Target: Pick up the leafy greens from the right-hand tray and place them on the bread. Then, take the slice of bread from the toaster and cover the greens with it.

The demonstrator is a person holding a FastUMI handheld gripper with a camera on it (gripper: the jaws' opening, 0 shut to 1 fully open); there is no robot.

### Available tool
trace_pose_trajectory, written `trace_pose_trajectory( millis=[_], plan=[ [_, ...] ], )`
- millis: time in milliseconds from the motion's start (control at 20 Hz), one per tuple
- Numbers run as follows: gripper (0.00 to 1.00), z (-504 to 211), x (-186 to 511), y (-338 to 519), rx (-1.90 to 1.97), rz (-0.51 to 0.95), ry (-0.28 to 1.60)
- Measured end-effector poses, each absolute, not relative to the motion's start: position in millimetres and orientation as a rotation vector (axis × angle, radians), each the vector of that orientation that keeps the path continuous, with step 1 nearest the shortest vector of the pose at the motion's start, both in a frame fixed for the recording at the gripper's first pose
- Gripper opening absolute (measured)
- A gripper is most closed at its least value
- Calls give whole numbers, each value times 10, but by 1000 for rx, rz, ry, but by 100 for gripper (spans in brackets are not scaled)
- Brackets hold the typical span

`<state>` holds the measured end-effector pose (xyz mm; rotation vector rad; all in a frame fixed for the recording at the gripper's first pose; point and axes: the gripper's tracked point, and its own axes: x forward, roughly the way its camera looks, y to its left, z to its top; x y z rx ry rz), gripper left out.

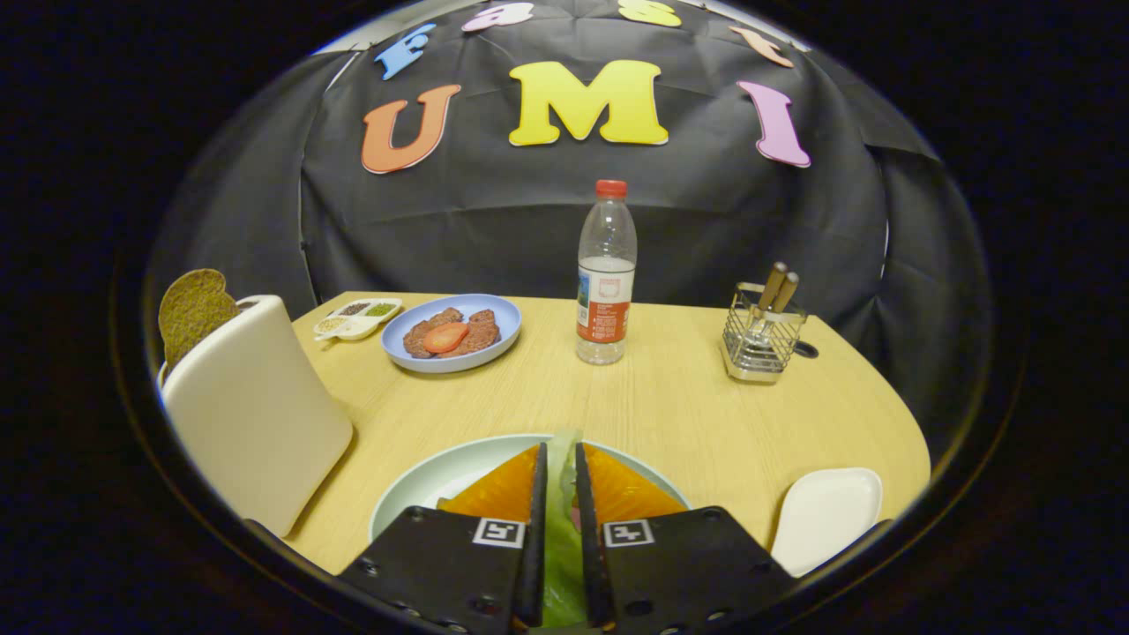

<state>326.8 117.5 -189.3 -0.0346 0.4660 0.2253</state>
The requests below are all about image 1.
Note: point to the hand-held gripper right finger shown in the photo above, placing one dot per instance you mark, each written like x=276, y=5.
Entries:
x=593, y=564

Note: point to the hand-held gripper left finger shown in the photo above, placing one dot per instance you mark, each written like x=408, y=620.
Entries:
x=532, y=564

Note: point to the green lettuce leaf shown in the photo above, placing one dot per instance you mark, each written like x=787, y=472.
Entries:
x=563, y=564

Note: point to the brown toasted bread slice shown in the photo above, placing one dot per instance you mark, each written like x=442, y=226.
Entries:
x=194, y=309

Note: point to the pale green round plate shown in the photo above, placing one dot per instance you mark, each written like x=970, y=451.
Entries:
x=414, y=485

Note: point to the small white plate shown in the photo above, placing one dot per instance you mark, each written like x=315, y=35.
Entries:
x=825, y=520

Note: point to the brown meat patty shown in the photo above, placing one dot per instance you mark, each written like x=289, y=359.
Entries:
x=416, y=339
x=485, y=331

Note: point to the red tomato slice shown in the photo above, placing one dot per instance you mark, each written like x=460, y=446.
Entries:
x=445, y=337

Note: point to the blue plate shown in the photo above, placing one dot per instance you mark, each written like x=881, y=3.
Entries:
x=504, y=317

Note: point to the clear plastic water bottle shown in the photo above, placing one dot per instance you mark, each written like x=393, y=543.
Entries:
x=605, y=300

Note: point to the white divided seasoning dish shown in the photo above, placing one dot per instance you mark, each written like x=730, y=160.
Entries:
x=357, y=331

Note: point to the black table grommet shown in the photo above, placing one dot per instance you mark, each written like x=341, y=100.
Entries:
x=808, y=351

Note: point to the white toaster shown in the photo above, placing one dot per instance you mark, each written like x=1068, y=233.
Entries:
x=256, y=414

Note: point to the black backdrop cloth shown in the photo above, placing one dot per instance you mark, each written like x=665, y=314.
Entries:
x=494, y=238

